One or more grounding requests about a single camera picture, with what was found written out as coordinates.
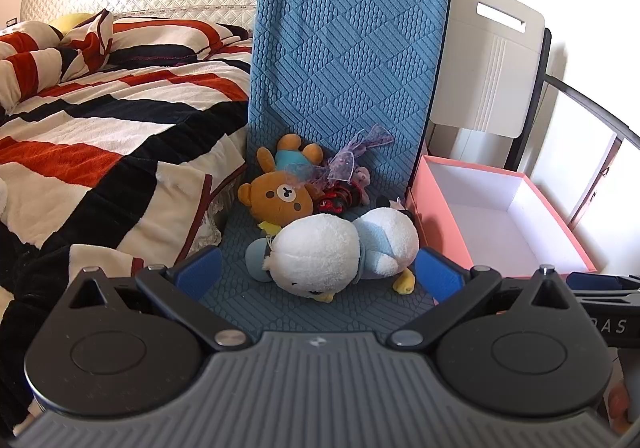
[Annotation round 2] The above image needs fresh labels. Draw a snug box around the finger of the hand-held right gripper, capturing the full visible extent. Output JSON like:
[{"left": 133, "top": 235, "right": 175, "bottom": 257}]
[{"left": 566, "top": 272, "right": 640, "bottom": 303}]

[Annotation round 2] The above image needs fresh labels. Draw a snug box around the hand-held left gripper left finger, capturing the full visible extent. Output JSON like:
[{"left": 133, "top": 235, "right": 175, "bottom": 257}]
[{"left": 67, "top": 246, "right": 253, "bottom": 351}]

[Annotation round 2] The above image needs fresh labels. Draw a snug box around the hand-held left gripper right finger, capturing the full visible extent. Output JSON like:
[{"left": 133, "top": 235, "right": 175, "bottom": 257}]
[{"left": 390, "top": 247, "right": 576, "bottom": 350}]

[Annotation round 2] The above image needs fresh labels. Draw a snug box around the pink cardboard box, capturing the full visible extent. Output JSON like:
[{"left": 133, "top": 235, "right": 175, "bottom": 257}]
[{"left": 405, "top": 154, "right": 599, "bottom": 279}]

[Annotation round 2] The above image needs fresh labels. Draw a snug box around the panda plush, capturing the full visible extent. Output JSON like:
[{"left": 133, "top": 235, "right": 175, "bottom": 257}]
[{"left": 375, "top": 194, "right": 416, "bottom": 223}]

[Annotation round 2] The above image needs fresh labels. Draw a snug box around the brown bear plush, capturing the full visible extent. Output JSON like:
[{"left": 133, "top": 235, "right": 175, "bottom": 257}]
[{"left": 237, "top": 133, "right": 325, "bottom": 230}]

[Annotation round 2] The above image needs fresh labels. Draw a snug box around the white duck plush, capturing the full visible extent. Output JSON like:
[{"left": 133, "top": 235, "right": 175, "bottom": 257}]
[{"left": 245, "top": 207, "right": 421, "bottom": 304}]

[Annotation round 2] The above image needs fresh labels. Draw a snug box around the person's right hand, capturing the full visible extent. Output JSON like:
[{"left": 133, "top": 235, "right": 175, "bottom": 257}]
[{"left": 606, "top": 380, "right": 635, "bottom": 433}]

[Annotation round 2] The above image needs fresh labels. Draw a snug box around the purple sheer ribbon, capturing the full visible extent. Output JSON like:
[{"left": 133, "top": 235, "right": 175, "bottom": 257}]
[{"left": 285, "top": 124, "right": 393, "bottom": 199}]

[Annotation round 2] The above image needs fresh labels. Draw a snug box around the pink box lid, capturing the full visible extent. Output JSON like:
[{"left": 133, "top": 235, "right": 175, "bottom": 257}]
[{"left": 530, "top": 73, "right": 640, "bottom": 239}]

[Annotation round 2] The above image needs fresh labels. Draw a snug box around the striped blanket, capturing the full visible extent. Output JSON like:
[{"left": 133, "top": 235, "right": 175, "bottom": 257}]
[{"left": 0, "top": 18, "right": 253, "bottom": 434}]

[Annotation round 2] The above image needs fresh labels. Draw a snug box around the white folding chair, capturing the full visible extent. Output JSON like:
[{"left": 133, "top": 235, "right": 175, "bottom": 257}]
[{"left": 425, "top": 0, "right": 553, "bottom": 172}]

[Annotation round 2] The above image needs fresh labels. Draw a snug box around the striped pillow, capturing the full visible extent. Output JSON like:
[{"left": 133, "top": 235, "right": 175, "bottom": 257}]
[{"left": 59, "top": 9, "right": 251, "bottom": 81}]

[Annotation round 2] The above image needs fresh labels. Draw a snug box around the yellow pillow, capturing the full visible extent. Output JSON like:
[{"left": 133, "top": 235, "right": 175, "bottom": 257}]
[{"left": 50, "top": 12, "right": 96, "bottom": 41}]

